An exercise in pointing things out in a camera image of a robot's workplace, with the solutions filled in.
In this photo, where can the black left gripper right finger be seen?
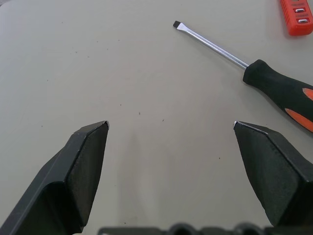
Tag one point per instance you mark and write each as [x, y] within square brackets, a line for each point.
[276, 171]

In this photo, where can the orange ribbed bit holder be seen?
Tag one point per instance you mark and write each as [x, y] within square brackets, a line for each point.
[291, 22]

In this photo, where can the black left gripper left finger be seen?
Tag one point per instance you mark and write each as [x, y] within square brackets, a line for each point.
[61, 186]

